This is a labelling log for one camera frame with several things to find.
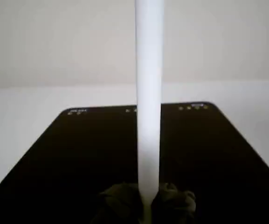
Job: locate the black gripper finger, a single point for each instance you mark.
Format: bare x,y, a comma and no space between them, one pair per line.
122,205
174,205

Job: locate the white stylus pencil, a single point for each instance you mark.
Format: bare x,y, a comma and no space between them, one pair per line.
149,93

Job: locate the black screen silver tablet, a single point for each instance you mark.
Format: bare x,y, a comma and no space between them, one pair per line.
55,163

